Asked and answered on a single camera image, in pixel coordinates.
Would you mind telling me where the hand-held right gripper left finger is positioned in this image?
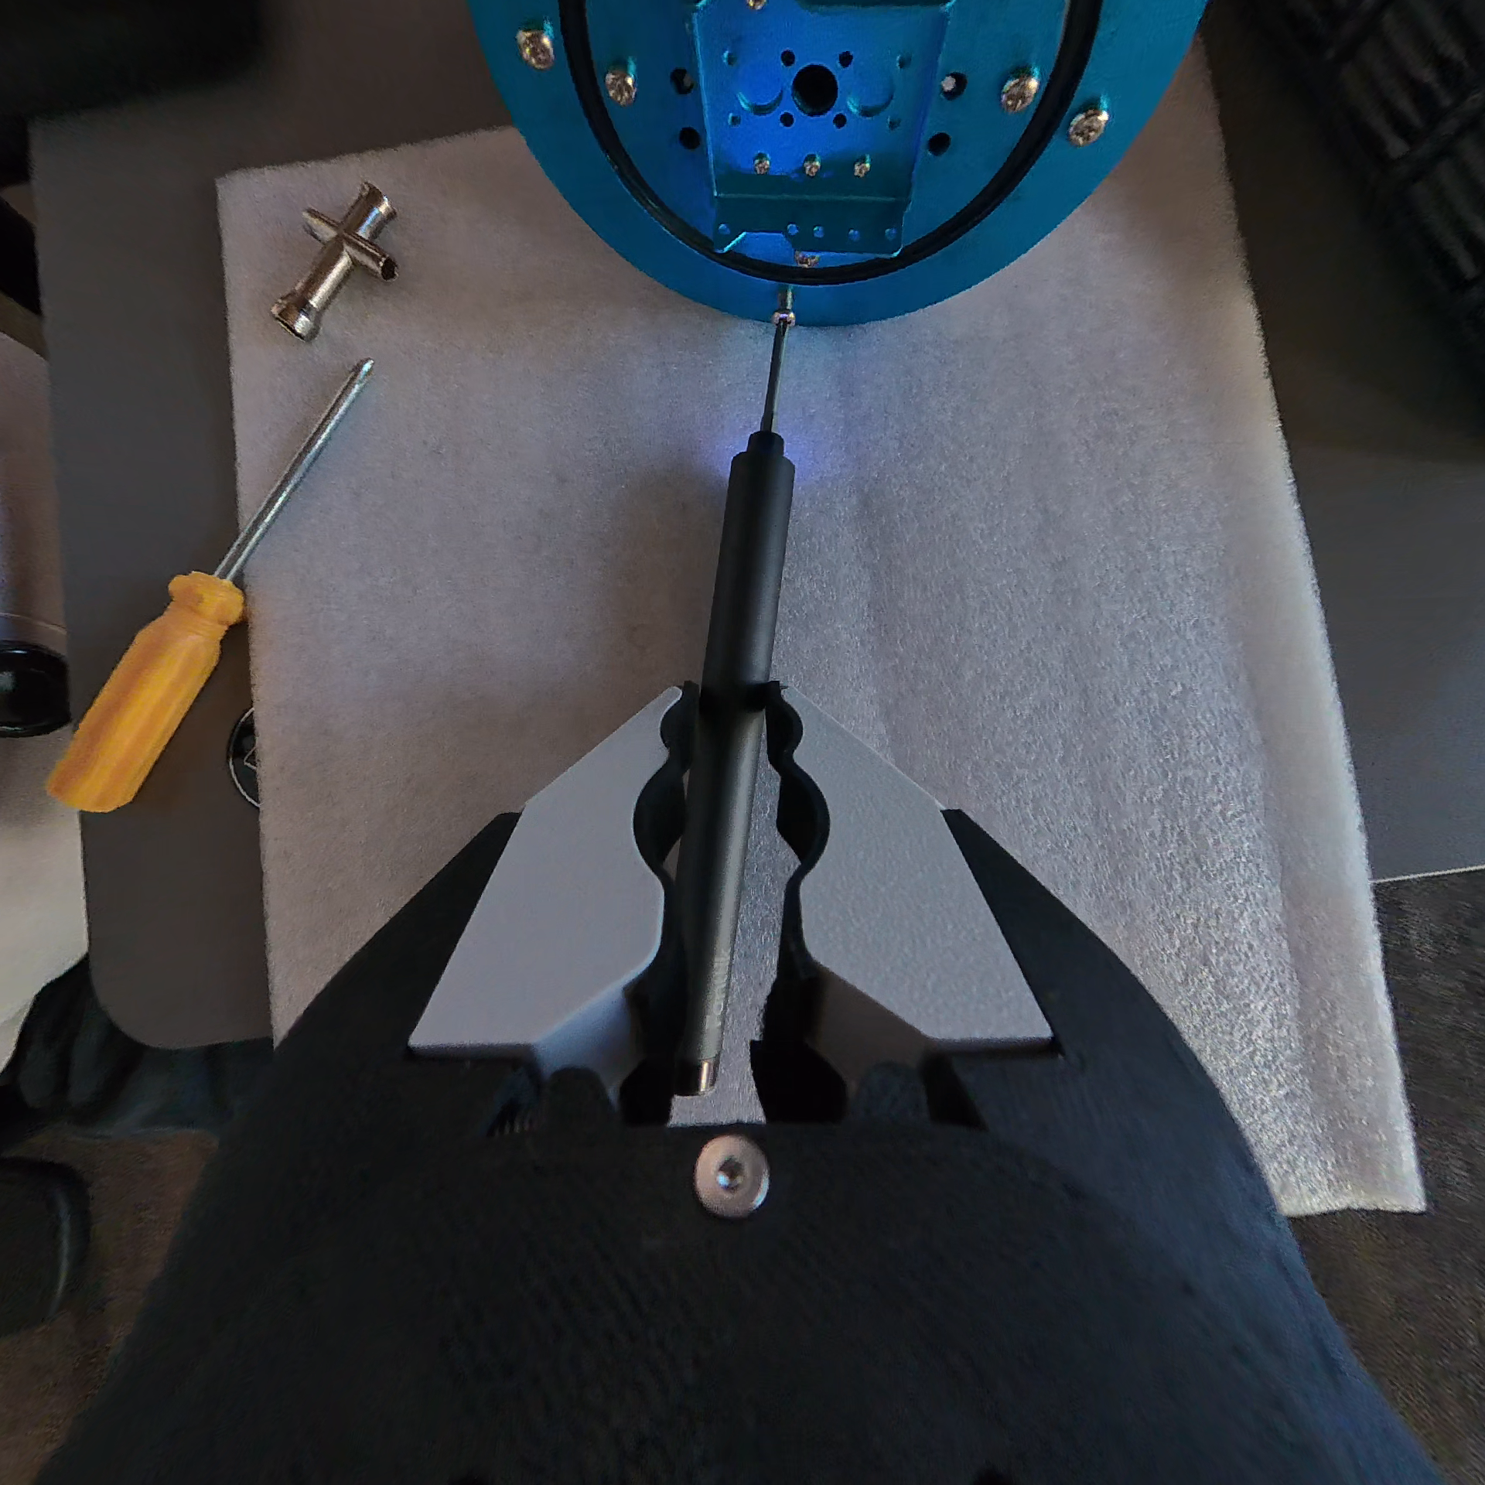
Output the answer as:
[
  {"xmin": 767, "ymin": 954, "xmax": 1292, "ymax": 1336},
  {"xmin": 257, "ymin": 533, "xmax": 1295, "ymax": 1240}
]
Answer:
[{"xmin": 406, "ymin": 685, "xmax": 705, "ymax": 1125}]

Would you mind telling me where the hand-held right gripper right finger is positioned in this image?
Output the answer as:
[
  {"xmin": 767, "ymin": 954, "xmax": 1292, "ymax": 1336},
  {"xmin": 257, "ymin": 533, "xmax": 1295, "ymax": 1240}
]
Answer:
[{"xmin": 751, "ymin": 685, "xmax": 1064, "ymax": 1125}]

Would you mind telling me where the black precision screwdriver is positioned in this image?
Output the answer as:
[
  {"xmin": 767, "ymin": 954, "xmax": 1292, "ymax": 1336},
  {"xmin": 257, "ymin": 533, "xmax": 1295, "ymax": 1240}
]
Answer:
[{"xmin": 669, "ymin": 291, "xmax": 802, "ymax": 1099}]

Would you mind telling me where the blue metal turntable disc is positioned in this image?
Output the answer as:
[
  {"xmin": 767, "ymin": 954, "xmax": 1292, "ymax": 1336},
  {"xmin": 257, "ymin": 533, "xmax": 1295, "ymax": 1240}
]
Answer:
[{"xmin": 470, "ymin": 0, "xmax": 1207, "ymax": 333}]

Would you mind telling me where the grey desk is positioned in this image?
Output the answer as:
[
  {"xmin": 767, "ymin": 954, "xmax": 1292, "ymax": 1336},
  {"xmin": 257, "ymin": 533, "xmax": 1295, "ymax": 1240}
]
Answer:
[{"xmin": 28, "ymin": 0, "xmax": 1485, "ymax": 1053}]

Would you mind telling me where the white foam sheet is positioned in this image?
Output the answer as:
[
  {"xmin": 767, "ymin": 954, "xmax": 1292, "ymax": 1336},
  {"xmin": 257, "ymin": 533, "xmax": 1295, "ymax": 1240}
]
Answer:
[{"xmin": 213, "ymin": 47, "xmax": 1428, "ymax": 1219}]

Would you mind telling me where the silver cross wrench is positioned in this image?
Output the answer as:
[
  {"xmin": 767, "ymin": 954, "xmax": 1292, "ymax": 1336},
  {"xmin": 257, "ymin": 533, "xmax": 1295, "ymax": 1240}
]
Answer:
[{"xmin": 270, "ymin": 179, "xmax": 401, "ymax": 342}]

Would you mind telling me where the black screwdriver bit case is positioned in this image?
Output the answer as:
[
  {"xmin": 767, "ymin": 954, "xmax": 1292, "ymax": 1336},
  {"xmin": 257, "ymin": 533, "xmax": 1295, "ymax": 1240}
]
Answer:
[{"xmin": 1269, "ymin": 0, "xmax": 1485, "ymax": 384}]

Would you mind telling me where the yellow handled screwdriver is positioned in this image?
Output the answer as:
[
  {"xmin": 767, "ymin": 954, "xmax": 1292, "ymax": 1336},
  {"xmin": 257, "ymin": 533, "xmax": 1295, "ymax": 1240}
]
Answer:
[{"xmin": 45, "ymin": 358, "xmax": 376, "ymax": 814}]

